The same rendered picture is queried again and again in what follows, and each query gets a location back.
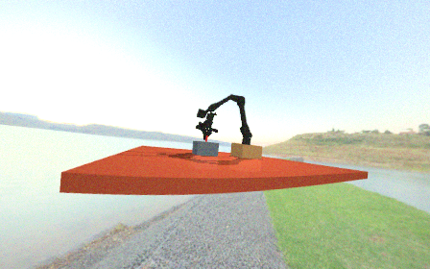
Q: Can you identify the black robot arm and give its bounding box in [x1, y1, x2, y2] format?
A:
[197, 94, 253, 145]

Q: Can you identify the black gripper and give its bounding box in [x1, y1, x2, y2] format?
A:
[195, 119, 218, 140]

